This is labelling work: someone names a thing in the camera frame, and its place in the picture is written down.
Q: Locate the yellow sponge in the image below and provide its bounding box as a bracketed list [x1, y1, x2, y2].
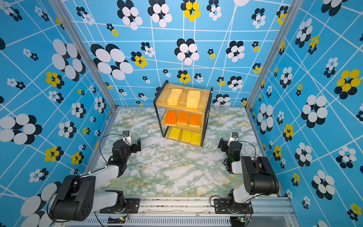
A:
[191, 132, 202, 146]
[169, 127, 182, 140]
[181, 130, 192, 143]

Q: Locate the orange sponge front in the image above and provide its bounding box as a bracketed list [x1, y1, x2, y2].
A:
[189, 113, 202, 128]

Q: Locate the orange sponge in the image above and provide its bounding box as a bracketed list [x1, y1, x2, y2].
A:
[164, 110, 177, 126]
[176, 111, 190, 125]
[189, 113, 202, 128]

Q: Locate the tan sponge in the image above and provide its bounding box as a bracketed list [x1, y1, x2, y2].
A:
[186, 90, 201, 109]
[167, 89, 183, 106]

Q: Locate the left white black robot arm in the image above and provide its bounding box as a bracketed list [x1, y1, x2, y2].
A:
[46, 137, 141, 222]

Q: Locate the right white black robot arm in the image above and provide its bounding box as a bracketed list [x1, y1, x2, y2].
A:
[214, 137, 279, 214]

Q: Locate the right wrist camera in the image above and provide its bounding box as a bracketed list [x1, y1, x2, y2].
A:
[227, 132, 238, 146]

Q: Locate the wooden three-tier shelf black frame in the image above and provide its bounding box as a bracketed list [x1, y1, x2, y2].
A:
[153, 80, 214, 147]

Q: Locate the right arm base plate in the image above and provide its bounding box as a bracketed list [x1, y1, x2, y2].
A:
[212, 199, 254, 215]

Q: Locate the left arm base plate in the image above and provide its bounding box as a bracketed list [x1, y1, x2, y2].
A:
[99, 198, 140, 214]

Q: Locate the aluminium front rail frame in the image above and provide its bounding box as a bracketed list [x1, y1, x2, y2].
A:
[54, 196, 300, 227]

